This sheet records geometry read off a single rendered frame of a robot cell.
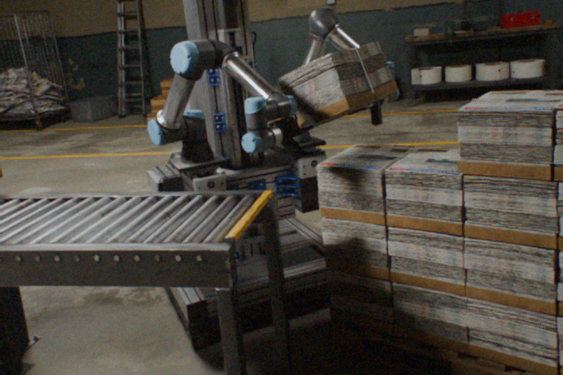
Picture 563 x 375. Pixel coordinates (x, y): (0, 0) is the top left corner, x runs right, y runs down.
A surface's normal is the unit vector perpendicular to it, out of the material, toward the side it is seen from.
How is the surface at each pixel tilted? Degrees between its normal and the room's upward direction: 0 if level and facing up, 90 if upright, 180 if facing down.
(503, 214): 90
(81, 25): 90
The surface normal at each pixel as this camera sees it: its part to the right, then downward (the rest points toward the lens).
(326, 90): -0.63, 0.22
